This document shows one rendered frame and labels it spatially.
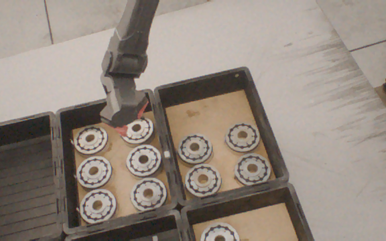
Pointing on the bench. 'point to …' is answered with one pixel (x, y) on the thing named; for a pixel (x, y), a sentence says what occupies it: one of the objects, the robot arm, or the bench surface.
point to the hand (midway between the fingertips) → (130, 124)
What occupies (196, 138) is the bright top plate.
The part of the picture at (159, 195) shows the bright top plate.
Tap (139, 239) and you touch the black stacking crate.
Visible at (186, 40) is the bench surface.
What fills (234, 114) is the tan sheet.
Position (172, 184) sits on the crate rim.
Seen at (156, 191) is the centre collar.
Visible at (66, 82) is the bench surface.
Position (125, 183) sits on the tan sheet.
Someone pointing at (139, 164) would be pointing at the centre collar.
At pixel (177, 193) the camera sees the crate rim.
